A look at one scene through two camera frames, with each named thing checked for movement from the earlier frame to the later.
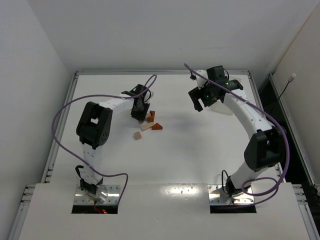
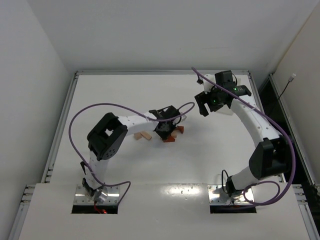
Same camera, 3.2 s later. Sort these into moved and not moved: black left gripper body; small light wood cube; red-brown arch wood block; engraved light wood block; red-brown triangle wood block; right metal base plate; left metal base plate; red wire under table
Moved: red-brown arch wood block; black left gripper body; red-brown triangle wood block; engraved light wood block
Not moved: right metal base plate; red wire under table; left metal base plate; small light wood cube
